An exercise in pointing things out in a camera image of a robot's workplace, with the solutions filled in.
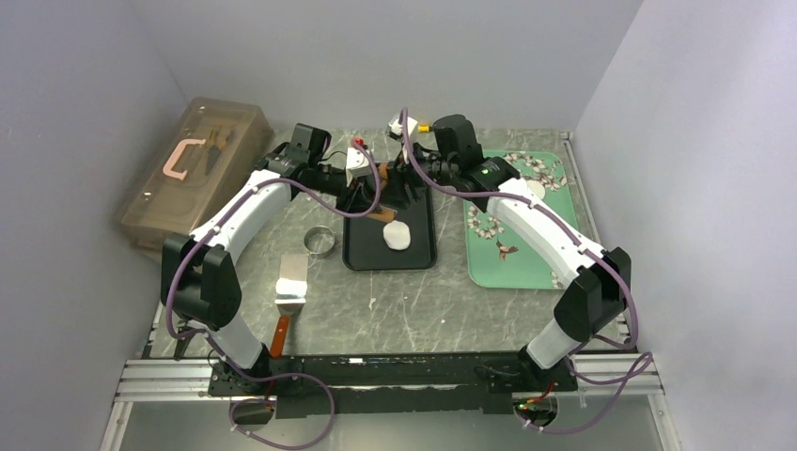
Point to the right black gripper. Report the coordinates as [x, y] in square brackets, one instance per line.
[419, 151]

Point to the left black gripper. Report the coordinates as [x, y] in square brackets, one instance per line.
[355, 197]

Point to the wooden double-ended dough roller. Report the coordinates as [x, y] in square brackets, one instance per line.
[382, 213]

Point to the white dough ball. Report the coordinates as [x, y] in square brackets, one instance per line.
[397, 236]

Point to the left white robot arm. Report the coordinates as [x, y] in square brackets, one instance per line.
[200, 289]

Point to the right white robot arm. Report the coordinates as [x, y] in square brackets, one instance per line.
[595, 289]

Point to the flat white dumpling wrapper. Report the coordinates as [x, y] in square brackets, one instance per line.
[537, 188]

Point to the translucent brown toolbox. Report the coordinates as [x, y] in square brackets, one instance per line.
[212, 152]

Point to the green floral tray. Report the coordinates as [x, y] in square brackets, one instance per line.
[497, 257]

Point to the black pliers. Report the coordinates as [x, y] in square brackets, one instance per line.
[181, 343]

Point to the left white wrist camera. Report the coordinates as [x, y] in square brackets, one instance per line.
[357, 164]

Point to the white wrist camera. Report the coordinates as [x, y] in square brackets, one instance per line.
[357, 164]
[395, 128]

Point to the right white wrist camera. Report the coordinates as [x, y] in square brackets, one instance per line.
[395, 128]

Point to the metal ring cutter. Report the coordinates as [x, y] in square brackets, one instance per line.
[319, 241]

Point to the metal spatula orange handle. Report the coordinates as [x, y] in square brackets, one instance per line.
[290, 297]

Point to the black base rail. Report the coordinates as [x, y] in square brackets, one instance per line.
[302, 385]

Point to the aluminium frame rail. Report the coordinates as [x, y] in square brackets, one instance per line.
[164, 380]

